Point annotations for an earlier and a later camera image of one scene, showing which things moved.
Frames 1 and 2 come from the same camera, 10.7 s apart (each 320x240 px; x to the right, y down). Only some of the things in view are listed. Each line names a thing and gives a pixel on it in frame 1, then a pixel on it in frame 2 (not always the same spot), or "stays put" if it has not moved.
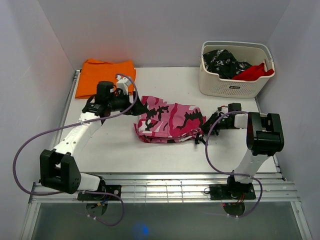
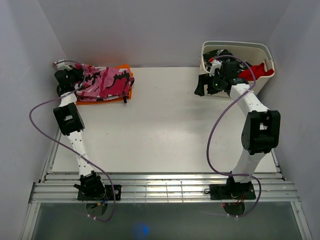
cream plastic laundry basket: x=210 y=84 stays put
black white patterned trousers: x=222 y=62 stays put
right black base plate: x=232 y=192 stays put
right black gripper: x=206 y=125 to x=204 y=79
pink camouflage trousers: x=169 y=123 to x=103 y=84
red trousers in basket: x=254 y=73 stays put
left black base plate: x=113 y=189 stays put
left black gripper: x=139 y=109 to x=78 y=72
